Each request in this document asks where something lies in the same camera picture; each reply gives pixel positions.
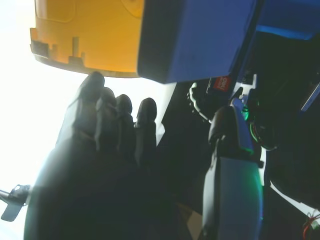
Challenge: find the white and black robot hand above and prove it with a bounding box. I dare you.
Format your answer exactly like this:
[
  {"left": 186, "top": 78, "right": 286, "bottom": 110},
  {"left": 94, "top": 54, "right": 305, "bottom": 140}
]
[{"left": 23, "top": 71, "right": 265, "bottom": 240}]

